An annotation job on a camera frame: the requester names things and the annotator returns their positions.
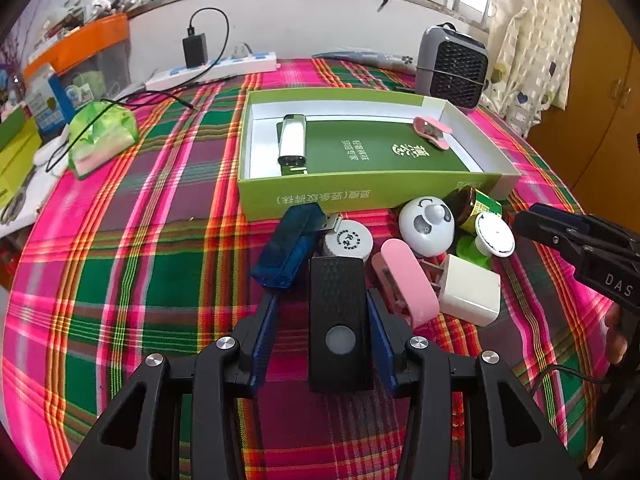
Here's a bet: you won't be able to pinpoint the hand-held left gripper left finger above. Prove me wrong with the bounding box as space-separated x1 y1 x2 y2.
60 292 281 480

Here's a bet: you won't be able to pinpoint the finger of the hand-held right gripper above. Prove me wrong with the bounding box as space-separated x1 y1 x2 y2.
531 203 640 247
514 211 640 261

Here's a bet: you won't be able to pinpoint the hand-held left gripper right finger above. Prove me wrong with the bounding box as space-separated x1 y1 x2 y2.
366 289 583 480

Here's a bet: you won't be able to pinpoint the black rectangular button device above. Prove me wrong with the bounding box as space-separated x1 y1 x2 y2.
308 255 374 394

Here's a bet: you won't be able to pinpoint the pink stapler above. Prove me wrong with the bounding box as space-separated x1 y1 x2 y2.
370 238 440 329

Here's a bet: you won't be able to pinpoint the brown jar green label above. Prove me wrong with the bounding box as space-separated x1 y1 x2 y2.
444 185 503 234

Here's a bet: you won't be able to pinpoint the blue translucent usb device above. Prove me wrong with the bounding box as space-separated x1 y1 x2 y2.
249 205 344 290

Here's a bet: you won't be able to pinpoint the white usb charger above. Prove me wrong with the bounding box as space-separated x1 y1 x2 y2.
421 253 502 329

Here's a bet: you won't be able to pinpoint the green cardboard box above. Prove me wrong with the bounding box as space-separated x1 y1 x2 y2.
236 87 522 222

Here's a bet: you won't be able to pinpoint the person's right hand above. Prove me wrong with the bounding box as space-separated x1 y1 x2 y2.
604 304 632 366

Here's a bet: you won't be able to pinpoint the white round cap green base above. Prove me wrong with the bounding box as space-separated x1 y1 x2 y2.
454 211 516 269

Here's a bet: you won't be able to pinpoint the white round printed container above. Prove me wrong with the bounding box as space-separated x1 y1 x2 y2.
322 219 374 261

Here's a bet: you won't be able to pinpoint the white round panda toy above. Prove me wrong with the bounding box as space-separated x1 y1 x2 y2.
398 195 456 256

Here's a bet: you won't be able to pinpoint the wooden wardrobe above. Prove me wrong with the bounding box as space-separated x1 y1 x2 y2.
524 0 640 212

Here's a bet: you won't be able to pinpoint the plaid cloth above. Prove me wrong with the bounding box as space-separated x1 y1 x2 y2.
0 57 631 480

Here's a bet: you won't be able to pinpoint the pink clip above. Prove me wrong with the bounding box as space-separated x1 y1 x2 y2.
413 116 454 151

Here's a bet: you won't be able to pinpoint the patterned curtain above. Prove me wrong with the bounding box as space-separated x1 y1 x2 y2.
487 0 584 137

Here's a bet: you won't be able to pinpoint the grey desktop heater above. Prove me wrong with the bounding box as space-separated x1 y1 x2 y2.
414 23 490 111

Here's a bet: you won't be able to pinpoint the white silver lighter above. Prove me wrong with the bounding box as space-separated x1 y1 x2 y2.
276 114 309 167

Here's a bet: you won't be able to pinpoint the grey floral cloth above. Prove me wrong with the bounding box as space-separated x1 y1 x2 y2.
312 49 417 72

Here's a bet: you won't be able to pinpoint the green tissue packet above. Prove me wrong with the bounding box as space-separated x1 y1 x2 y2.
67 101 139 179

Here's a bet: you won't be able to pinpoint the white power strip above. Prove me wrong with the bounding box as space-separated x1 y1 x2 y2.
144 49 279 92

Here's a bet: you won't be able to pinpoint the scissors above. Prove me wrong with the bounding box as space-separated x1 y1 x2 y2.
0 189 32 226

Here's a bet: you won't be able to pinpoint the black power adapter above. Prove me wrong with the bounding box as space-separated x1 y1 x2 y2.
182 33 209 68

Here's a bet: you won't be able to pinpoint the stack of green boxes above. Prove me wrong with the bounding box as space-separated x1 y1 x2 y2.
0 107 44 196

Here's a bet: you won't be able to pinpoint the blue white carton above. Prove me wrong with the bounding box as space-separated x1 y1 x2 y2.
24 63 69 134

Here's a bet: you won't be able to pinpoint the orange lidded plastic bin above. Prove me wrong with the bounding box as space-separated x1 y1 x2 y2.
22 13 132 107

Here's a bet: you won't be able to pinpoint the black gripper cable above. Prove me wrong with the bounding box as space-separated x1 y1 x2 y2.
529 364 612 397

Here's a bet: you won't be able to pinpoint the black adapter cable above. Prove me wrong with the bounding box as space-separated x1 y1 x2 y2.
47 7 238 171

